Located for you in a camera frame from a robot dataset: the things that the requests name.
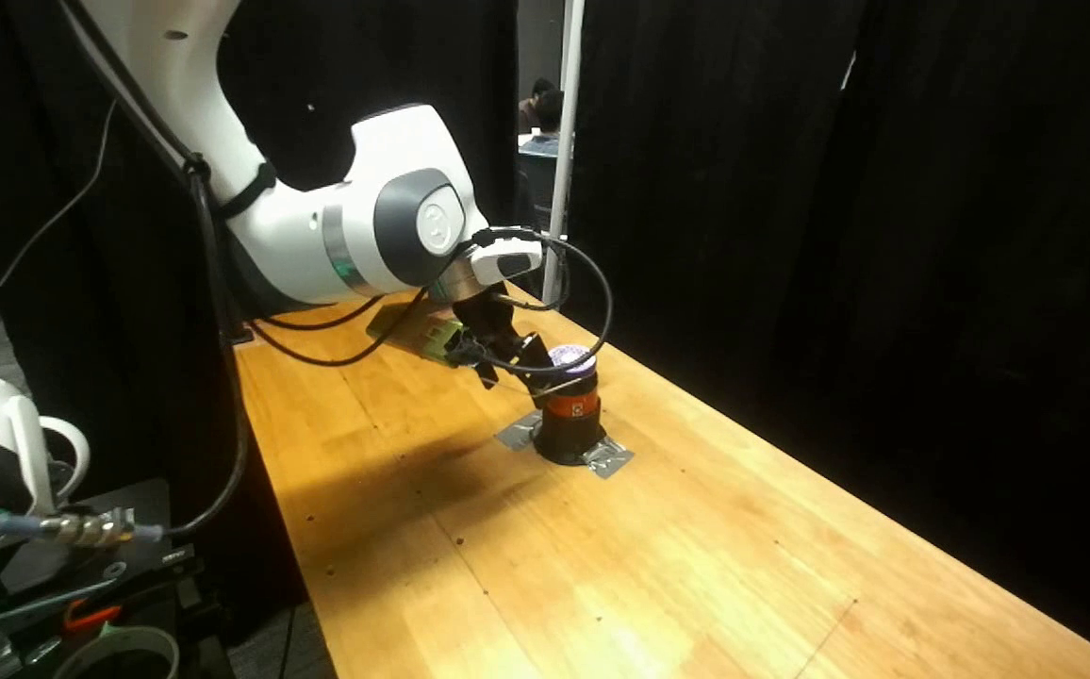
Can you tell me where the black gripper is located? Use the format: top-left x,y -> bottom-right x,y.
451,287 -> 552,387

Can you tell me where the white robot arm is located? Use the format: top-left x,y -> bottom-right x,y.
65,0 -> 555,380

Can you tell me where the dark bottle with white cap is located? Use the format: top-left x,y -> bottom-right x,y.
535,347 -> 602,464

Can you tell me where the grey tape patch under bottle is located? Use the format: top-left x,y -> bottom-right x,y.
497,410 -> 631,479

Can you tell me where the white vertical pole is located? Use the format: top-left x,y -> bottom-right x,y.
543,0 -> 585,307

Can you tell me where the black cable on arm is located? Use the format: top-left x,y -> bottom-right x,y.
472,221 -> 617,376

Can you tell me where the metal cable connector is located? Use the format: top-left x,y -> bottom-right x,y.
41,508 -> 164,549

